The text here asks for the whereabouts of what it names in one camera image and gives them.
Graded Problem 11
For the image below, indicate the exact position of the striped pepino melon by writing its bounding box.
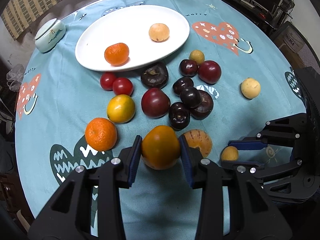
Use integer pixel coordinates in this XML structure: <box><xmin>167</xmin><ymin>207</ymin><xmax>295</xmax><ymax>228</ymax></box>
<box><xmin>183</xmin><ymin>129</ymin><xmax>213</xmax><ymax>158</ymax></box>

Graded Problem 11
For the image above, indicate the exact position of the pale peach round fruit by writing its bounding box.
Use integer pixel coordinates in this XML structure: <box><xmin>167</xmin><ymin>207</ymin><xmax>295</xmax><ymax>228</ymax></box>
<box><xmin>149</xmin><ymin>23</ymin><xmax>170</xmax><ymax>42</ymax></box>

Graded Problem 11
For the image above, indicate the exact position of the dark cherry plum upper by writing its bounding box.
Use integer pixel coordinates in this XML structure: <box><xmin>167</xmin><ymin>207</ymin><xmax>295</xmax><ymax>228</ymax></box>
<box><xmin>179</xmin><ymin>59</ymin><xmax>199</xmax><ymax>77</ymax></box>

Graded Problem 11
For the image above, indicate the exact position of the small yellow-green longan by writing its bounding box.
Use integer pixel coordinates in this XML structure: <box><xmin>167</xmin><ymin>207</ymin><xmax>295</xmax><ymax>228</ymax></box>
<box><xmin>189</xmin><ymin>50</ymin><xmax>205</xmax><ymax>64</ymax></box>

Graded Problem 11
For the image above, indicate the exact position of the small orange mandarin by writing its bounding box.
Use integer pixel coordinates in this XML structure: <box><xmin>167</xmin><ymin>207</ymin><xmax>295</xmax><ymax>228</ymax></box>
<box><xmin>104</xmin><ymin>43</ymin><xmax>130</xmax><ymax>66</ymax></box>

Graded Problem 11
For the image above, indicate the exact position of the large red plum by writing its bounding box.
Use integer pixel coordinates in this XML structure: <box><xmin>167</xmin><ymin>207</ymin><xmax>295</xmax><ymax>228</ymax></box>
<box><xmin>141</xmin><ymin>88</ymin><xmax>171</xmax><ymax>118</ymax></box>

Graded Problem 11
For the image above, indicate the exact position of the dark water chestnut large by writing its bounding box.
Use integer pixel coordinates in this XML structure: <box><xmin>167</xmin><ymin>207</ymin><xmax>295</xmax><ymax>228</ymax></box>
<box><xmin>140</xmin><ymin>62</ymin><xmax>169</xmax><ymax>89</ymax></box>

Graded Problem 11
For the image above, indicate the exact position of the celadon lidded ceramic jar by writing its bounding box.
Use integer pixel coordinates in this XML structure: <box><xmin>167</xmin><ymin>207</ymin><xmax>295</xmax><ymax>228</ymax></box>
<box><xmin>35</xmin><ymin>18</ymin><xmax>66</xmax><ymax>53</ymax></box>

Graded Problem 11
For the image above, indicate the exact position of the pale yellow round fruit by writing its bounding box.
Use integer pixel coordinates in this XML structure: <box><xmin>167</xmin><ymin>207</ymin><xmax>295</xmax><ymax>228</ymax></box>
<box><xmin>241</xmin><ymin>77</ymin><xmax>261</xmax><ymax>99</ymax></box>

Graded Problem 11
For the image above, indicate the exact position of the white oval plate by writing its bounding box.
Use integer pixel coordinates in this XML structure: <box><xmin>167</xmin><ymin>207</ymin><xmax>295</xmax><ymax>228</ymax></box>
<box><xmin>75</xmin><ymin>5</ymin><xmax>190</xmax><ymax>72</ymax></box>

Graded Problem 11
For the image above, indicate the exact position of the blue patterned tablecloth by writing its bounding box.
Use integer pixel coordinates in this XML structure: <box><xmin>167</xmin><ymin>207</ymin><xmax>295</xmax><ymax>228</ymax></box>
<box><xmin>15</xmin><ymin>0</ymin><xmax>309</xmax><ymax>240</ymax></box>

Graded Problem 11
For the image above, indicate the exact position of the yellow-green orange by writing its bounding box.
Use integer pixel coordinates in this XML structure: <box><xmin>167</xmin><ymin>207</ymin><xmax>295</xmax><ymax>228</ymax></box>
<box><xmin>106</xmin><ymin>94</ymin><xmax>136</xmax><ymax>124</ymax></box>

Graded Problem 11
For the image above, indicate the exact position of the red tomato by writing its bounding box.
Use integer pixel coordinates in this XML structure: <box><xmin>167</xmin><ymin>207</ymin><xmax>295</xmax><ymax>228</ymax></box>
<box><xmin>100</xmin><ymin>72</ymin><xmax>117</xmax><ymax>91</ymax></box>
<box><xmin>112</xmin><ymin>77</ymin><xmax>133</xmax><ymax>96</ymax></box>

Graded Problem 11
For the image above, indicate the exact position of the crumpled plastic bag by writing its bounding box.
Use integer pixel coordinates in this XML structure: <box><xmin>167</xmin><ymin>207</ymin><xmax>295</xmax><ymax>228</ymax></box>
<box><xmin>7</xmin><ymin>64</ymin><xmax>25</xmax><ymax>92</ymax></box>

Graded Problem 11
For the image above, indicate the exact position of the large orange mandarin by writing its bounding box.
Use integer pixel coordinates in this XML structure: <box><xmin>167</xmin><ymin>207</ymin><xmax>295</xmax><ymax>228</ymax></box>
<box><xmin>85</xmin><ymin>118</ymin><xmax>118</xmax><ymax>152</ymax></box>

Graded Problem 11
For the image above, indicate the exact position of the dark water chestnut small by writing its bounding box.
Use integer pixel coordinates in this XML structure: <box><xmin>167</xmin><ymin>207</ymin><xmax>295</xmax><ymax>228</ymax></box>
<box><xmin>190</xmin><ymin>90</ymin><xmax>214</xmax><ymax>120</ymax></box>

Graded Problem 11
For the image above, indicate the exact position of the orange-yellow persimmon fruit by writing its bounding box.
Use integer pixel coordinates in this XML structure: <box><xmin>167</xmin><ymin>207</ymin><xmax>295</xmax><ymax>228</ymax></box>
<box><xmin>142</xmin><ymin>125</ymin><xmax>180</xmax><ymax>170</ymax></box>

